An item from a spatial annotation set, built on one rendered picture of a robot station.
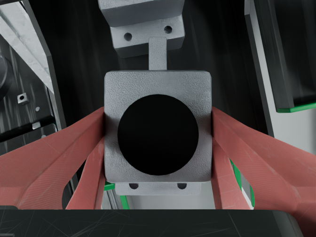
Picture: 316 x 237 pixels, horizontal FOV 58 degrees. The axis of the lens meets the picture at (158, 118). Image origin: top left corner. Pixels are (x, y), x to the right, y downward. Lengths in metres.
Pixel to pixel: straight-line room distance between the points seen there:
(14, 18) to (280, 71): 0.18
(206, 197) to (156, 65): 0.25
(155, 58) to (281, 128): 0.26
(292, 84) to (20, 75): 0.47
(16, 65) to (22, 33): 0.37
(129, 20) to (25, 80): 0.42
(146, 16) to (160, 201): 0.26
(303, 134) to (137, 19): 0.29
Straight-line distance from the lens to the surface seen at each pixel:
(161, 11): 0.16
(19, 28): 0.22
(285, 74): 0.21
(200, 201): 0.38
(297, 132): 0.40
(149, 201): 0.37
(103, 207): 0.45
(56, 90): 0.19
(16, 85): 0.57
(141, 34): 0.18
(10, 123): 0.54
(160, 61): 0.16
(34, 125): 0.52
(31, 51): 0.24
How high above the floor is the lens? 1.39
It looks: 66 degrees down
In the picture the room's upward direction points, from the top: 13 degrees counter-clockwise
